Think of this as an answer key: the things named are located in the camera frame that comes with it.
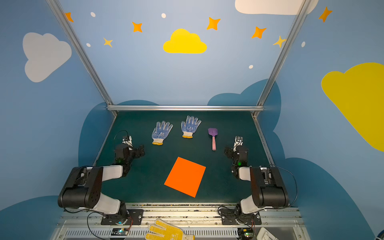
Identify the left blue dotted work glove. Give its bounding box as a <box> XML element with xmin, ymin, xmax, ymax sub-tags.
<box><xmin>152</xmin><ymin>121</ymin><xmax>173</xmax><ymax>146</ymax></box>

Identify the right aluminium frame post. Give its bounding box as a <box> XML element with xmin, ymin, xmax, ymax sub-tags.
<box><xmin>257</xmin><ymin>0</ymin><xmax>312</xmax><ymax>110</ymax></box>

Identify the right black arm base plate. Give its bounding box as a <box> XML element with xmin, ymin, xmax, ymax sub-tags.
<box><xmin>218</xmin><ymin>208</ymin><xmax>262</xmax><ymax>226</ymax></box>

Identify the green circuit board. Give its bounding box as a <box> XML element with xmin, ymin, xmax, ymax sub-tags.
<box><xmin>237</xmin><ymin>228</ymin><xmax>255</xmax><ymax>240</ymax></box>
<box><xmin>111</xmin><ymin>228</ymin><xmax>130</xmax><ymax>236</ymax></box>

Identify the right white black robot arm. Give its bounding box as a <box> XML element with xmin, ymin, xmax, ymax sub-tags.
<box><xmin>224</xmin><ymin>146</ymin><xmax>290</xmax><ymax>215</ymax></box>

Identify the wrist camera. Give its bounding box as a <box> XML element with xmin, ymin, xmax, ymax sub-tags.
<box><xmin>234</xmin><ymin>136</ymin><xmax>244</xmax><ymax>148</ymax></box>
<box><xmin>122</xmin><ymin>136</ymin><xmax>133</xmax><ymax>149</ymax></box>

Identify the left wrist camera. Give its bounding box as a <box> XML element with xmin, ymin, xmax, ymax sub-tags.
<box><xmin>122</xmin><ymin>136</ymin><xmax>133</xmax><ymax>149</ymax></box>

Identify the purple pink spatula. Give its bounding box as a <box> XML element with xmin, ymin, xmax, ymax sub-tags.
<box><xmin>208</xmin><ymin>128</ymin><xmax>218</xmax><ymax>151</ymax></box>

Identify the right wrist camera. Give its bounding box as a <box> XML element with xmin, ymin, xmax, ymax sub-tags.
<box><xmin>234</xmin><ymin>136</ymin><xmax>244</xmax><ymax>148</ymax></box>

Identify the white plastic object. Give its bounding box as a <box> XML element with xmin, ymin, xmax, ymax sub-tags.
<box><xmin>256</xmin><ymin>227</ymin><xmax>279</xmax><ymax>240</ymax></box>

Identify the aluminium frame post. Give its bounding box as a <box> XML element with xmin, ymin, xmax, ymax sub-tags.
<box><xmin>46</xmin><ymin>0</ymin><xmax>114</xmax><ymax>107</ymax></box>
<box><xmin>257</xmin><ymin>0</ymin><xmax>312</xmax><ymax>110</ymax></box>

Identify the aluminium rear frame bar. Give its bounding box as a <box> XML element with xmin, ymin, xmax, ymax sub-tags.
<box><xmin>107</xmin><ymin>105</ymin><xmax>264</xmax><ymax>112</ymax></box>

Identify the right blue dotted work glove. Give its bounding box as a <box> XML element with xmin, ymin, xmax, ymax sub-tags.
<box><xmin>181</xmin><ymin>116</ymin><xmax>202</xmax><ymax>139</ymax></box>

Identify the left green circuit board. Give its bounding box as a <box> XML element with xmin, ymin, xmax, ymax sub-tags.
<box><xmin>111</xmin><ymin>228</ymin><xmax>130</xmax><ymax>236</ymax></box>

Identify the yellow dotted work glove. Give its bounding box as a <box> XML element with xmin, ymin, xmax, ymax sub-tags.
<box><xmin>145</xmin><ymin>219</ymin><xmax>196</xmax><ymax>240</ymax></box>

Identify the left aluminium frame post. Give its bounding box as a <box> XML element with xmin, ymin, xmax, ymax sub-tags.
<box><xmin>46</xmin><ymin>0</ymin><xmax>114</xmax><ymax>107</ymax></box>

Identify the blue dotted work glove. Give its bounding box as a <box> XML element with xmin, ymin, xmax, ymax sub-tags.
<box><xmin>181</xmin><ymin>116</ymin><xmax>202</xmax><ymax>139</ymax></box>
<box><xmin>152</xmin><ymin>121</ymin><xmax>173</xmax><ymax>146</ymax></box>

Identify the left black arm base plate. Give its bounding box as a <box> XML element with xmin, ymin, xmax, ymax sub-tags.
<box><xmin>101</xmin><ymin>209</ymin><xmax>144</xmax><ymax>226</ymax></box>

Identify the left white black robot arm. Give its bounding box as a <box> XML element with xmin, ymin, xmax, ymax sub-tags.
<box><xmin>58</xmin><ymin>143</ymin><xmax>145</xmax><ymax>226</ymax></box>

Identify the right green circuit board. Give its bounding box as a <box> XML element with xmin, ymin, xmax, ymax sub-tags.
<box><xmin>237</xmin><ymin>228</ymin><xmax>255</xmax><ymax>240</ymax></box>

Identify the orange square paper sheet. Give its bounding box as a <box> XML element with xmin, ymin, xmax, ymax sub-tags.
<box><xmin>164</xmin><ymin>157</ymin><xmax>206</xmax><ymax>198</ymax></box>

